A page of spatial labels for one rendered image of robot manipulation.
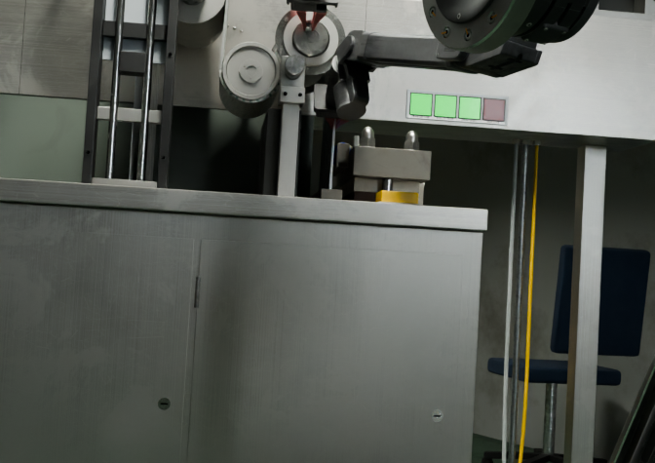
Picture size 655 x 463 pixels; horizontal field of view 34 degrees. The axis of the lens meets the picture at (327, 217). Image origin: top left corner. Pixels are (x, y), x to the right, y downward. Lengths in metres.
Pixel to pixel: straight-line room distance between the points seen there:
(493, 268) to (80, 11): 3.25
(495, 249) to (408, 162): 3.22
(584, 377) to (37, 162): 1.47
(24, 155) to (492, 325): 3.29
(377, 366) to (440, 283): 0.19
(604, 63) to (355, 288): 1.06
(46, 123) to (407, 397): 1.11
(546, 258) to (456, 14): 3.88
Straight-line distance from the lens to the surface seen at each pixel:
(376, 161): 2.17
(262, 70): 2.21
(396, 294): 1.94
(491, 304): 5.39
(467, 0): 1.25
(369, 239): 1.93
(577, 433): 2.85
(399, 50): 1.89
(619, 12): 2.77
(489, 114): 2.60
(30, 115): 2.56
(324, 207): 1.89
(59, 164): 2.54
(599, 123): 2.69
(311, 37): 2.21
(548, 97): 2.66
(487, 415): 5.42
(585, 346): 2.83
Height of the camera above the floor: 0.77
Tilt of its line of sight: 3 degrees up
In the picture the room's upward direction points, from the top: 3 degrees clockwise
